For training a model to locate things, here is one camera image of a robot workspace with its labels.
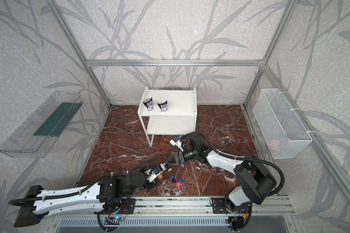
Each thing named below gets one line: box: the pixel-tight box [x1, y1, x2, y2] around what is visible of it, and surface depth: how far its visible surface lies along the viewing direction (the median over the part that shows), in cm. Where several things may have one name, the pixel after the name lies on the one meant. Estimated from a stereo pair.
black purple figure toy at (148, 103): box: [142, 97, 154, 112], surface depth 71 cm
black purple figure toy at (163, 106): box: [157, 99, 168, 113], surface depth 71 cm
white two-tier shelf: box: [137, 86, 198, 147], surface depth 77 cm
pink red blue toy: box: [169, 175, 184, 190], surface depth 82 cm
